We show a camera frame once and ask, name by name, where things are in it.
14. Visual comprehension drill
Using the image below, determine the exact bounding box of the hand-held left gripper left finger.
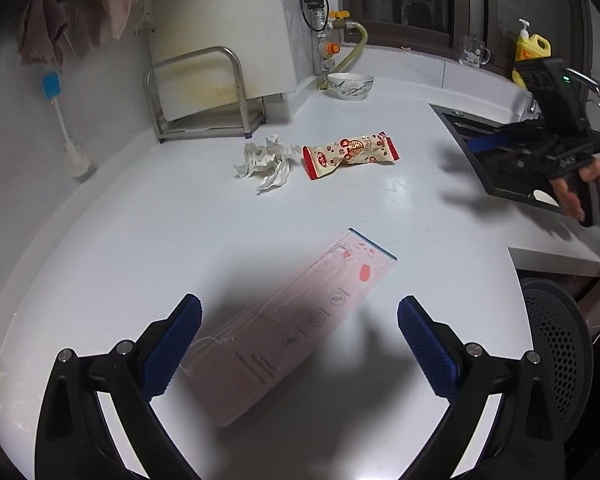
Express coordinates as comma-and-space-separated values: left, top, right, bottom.
34, 293, 203, 480

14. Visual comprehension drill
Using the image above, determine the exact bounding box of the black cable loop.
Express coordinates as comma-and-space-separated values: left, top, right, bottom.
300, 0, 331, 31

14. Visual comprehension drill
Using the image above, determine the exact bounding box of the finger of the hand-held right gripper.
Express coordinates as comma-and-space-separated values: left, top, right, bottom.
467, 120, 548, 155

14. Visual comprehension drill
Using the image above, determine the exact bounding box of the white patterned bowl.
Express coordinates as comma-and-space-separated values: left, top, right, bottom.
326, 72, 375, 101

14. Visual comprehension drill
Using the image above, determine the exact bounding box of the white cutting board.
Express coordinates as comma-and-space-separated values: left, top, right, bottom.
150, 0, 298, 121

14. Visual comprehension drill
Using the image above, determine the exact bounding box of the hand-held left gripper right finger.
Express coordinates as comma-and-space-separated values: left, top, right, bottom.
397, 295, 566, 480

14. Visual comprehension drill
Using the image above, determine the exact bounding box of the grey perforated trash bin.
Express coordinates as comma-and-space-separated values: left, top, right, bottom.
517, 276, 596, 443

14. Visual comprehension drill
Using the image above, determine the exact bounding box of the pink clear plastic packet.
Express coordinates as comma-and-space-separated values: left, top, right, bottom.
180, 227, 398, 428

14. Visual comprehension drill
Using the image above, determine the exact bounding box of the dark window frame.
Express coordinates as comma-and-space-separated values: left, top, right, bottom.
337, 0, 596, 81

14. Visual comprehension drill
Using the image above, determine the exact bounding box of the black sink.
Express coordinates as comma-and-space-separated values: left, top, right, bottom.
428, 102, 581, 211

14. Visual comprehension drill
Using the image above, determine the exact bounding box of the olive gas hose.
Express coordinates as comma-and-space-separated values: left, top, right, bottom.
330, 22, 370, 76

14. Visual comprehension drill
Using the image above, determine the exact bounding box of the metal cutting board rack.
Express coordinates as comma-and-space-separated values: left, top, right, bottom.
143, 46, 268, 143

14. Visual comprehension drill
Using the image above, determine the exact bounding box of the clear glass mug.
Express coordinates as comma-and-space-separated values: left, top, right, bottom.
457, 36, 492, 66

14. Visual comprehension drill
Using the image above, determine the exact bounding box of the yellow handled gas valve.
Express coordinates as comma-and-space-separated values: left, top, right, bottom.
329, 10, 358, 31

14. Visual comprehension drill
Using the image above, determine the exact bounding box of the red beige snack wrapper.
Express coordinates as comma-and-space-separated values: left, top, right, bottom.
302, 131, 400, 181

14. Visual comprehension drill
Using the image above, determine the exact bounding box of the person's right hand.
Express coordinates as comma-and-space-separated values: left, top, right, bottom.
550, 157, 600, 221

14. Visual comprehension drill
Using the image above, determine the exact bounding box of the crumpled white tissue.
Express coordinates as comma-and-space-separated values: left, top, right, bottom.
232, 134, 303, 195

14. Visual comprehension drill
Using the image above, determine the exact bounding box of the brown cloth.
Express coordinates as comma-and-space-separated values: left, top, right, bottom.
17, 0, 71, 68

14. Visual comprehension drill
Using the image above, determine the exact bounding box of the yellow detergent bottle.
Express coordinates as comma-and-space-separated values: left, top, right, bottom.
511, 19, 552, 88

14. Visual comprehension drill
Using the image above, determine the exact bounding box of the blue white bottle brush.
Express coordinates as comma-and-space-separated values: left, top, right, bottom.
41, 71, 97, 181

